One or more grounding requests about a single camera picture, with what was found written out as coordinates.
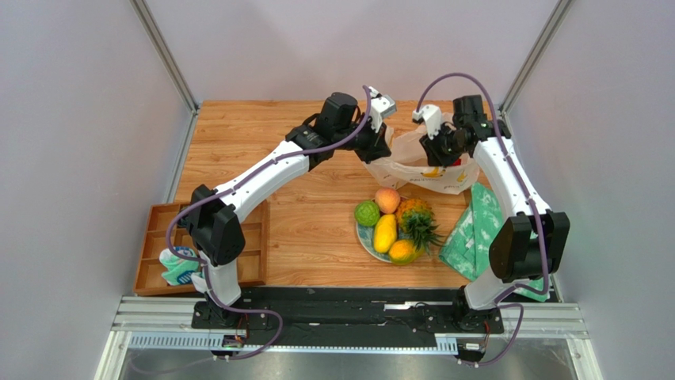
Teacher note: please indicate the yellow green fake mango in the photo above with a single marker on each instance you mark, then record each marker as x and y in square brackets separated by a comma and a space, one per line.
[404, 252]

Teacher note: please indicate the green bumpy fake fruit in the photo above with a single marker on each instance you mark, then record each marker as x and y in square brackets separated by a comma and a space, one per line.
[367, 213]

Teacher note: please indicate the red and teal floral plate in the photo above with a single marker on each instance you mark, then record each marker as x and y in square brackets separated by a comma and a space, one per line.
[366, 236]

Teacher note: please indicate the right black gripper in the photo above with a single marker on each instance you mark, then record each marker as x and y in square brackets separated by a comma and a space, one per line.
[435, 153]

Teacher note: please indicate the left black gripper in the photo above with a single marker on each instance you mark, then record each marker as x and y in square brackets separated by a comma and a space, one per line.
[377, 147]

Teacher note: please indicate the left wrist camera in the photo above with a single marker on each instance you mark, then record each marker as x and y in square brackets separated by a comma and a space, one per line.
[381, 107]

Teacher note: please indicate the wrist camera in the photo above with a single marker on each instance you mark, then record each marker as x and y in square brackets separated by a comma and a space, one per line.
[381, 107]
[432, 117]

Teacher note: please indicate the yellow fake fruit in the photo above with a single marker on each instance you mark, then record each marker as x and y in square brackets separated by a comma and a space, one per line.
[385, 233]

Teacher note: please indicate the fake peach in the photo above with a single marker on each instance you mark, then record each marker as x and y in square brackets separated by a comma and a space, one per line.
[387, 199]

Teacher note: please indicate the banana print plastic bag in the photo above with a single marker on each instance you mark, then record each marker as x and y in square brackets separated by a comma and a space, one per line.
[408, 165]

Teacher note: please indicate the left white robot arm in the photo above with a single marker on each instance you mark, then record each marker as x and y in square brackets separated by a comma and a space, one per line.
[214, 217]

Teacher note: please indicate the fake pineapple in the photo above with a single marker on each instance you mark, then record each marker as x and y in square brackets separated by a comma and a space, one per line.
[416, 220]

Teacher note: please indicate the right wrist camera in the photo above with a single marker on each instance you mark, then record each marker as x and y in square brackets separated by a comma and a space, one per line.
[432, 117]

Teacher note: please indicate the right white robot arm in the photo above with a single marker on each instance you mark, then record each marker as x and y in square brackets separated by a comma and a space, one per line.
[529, 246]

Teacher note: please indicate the wooden compartment tray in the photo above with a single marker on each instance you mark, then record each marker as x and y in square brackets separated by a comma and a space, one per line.
[251, 264]

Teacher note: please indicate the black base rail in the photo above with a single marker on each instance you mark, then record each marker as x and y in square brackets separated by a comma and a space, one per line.
[344, 317]

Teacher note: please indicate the green white tie-dye cloth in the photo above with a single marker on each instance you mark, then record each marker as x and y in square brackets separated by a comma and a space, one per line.
[466, 249]

